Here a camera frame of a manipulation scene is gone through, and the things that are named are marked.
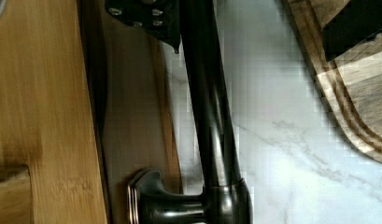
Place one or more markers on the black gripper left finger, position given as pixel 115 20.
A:
pixel 159 18

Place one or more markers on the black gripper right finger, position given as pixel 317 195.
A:
pixel 357 22

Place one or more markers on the wooden drawer box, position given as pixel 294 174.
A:
pixel 45 111

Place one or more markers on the wooden cutting board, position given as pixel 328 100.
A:
pixel 350 85

